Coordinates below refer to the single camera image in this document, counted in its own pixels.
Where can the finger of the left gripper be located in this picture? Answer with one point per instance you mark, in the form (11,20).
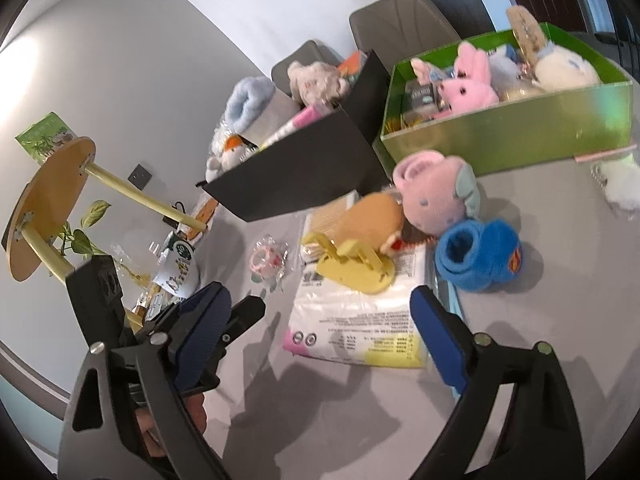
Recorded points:
(244,315)

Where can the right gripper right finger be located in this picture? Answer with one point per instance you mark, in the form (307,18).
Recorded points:
(540,436)

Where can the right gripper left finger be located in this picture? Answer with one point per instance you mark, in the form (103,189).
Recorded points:
(101,438)

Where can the yellow white packet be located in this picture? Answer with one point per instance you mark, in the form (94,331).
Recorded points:
(332,322)

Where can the pink plush bunny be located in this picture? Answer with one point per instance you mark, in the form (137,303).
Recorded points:
(470,87)

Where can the white plush dog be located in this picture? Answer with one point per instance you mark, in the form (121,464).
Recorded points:
(558,69)

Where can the person's left hand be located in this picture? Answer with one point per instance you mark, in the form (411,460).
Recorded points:
(191,420)

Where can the potted green plant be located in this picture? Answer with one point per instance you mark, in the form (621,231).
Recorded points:
(76,241)

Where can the white printed mug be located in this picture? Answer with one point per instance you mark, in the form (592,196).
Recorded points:
(177,271)

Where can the round wooden side table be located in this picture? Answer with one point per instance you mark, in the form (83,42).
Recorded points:
(47,201)

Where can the cotton swab package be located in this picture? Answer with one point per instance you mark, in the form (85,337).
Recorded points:
(324,219)

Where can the green plant box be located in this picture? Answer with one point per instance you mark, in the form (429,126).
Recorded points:
(42,139)

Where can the pancake plush toy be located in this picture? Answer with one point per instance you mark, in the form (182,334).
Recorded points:
(376,220)

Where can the white plush duck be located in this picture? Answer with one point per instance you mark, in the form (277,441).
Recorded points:
(234,151)

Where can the black storage box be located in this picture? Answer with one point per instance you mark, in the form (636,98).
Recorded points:
(315,164)

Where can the blue superman plush slipper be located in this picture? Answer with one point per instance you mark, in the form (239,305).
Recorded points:
(474,255)

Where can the pink white tube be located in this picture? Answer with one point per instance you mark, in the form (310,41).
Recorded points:
(304,118)

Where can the blue grey plush slipper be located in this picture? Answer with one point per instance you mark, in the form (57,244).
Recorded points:
(257,108)

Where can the pink strawberry plush toy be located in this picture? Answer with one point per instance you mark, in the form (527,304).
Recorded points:
(437,191)

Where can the beige plush pig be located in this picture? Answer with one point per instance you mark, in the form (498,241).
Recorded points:
(316,82)

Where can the orange carton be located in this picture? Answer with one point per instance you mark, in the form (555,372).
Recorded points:
(351,68)

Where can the beige chair far left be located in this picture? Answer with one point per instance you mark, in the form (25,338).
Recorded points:
(309,52)

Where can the white puff in bag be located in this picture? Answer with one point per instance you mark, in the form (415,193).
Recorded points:
(619,181)

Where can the black tissue pack left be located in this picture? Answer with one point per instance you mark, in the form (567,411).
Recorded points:
(420,97)

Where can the pink bunny ear toy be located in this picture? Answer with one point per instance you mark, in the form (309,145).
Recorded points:
(426,73)

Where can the green storage box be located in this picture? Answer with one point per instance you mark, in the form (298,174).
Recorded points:
(522,133)

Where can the beige chair near cabinet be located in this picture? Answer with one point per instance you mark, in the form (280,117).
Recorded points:
(399,29)

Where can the yellow item in bag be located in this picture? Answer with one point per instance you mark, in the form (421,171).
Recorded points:
(520,92)

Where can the light blue folded towel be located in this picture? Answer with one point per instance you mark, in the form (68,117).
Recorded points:
(504,70)

